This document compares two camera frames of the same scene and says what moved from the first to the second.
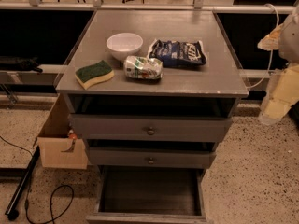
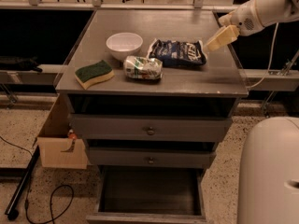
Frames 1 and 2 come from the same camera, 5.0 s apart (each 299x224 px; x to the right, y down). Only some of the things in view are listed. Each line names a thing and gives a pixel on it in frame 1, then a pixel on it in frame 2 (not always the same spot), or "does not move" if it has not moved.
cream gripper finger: [283, 92] to [243, 21]
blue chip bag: [177, 54] does not move
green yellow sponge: [92, 74] does not move
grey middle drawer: [150, 157] does not move
